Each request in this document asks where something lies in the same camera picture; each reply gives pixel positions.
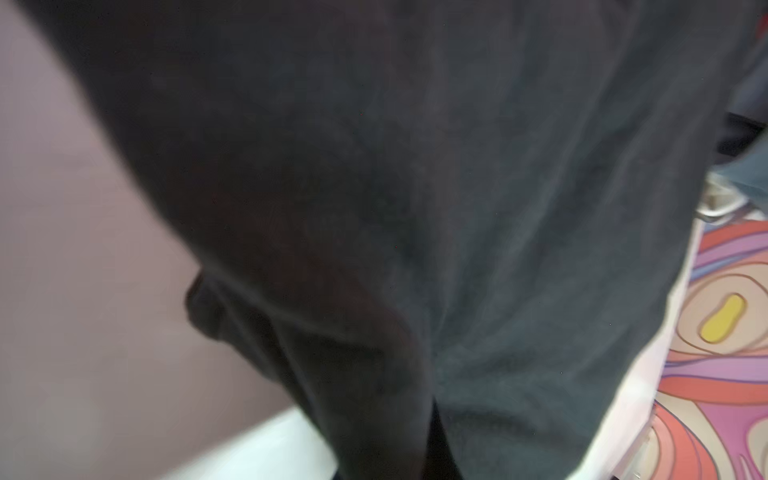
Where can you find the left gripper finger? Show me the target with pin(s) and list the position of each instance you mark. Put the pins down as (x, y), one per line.
(439, 463)

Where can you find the black t shirt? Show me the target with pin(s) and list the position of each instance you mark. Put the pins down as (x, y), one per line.
(478, 204)

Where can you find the white folded t shirt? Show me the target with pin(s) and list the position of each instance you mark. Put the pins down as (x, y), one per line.
(720, 200)

